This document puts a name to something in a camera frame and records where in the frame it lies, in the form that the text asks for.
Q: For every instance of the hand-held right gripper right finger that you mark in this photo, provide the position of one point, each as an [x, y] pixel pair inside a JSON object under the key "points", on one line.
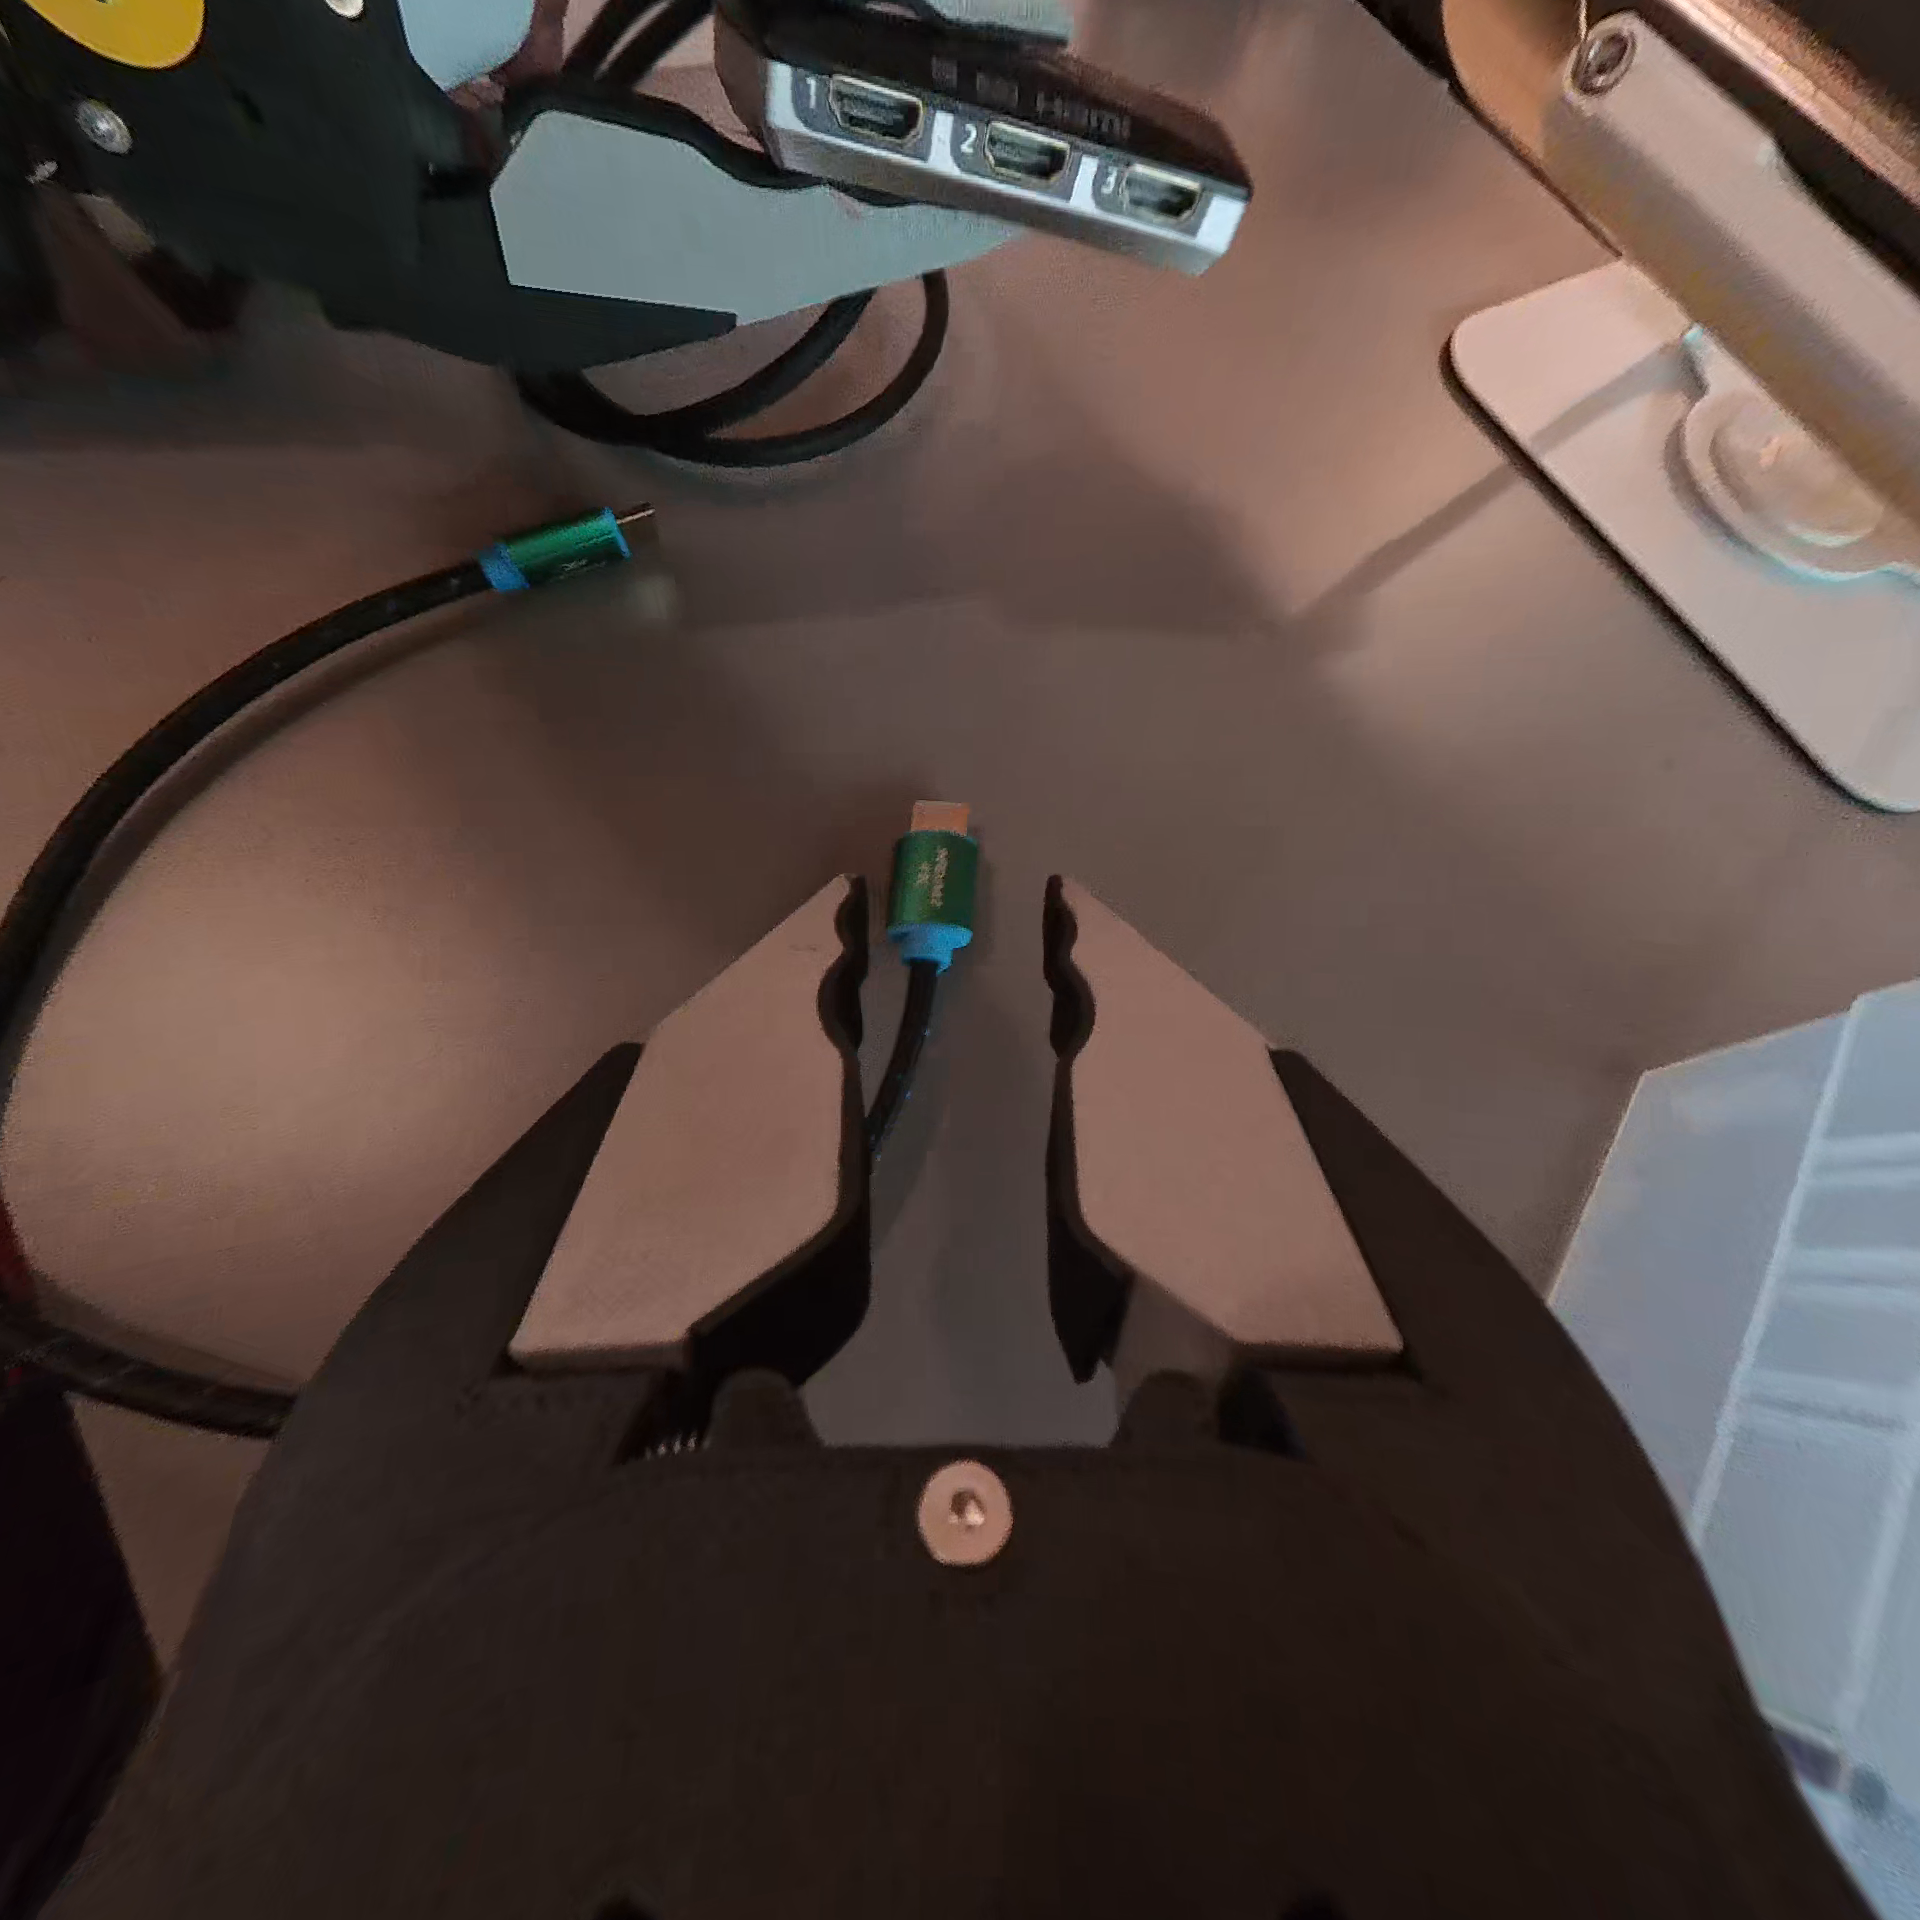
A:
{"points": [[1200, 1172]]}

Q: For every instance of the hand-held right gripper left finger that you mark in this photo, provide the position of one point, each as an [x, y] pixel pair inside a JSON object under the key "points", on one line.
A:
{"points": [[704, 1172]]}

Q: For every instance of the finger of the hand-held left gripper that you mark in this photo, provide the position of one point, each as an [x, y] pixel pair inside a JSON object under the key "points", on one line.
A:
{"points": [[990, 18], [644, 224]]}

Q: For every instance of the translucent plastic box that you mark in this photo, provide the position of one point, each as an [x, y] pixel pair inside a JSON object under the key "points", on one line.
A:
{"points": [[1770, 1277]]}

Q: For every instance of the black silver HDMI switch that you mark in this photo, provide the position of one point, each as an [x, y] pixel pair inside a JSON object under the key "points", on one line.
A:
{"points": [[1035, 112]]}

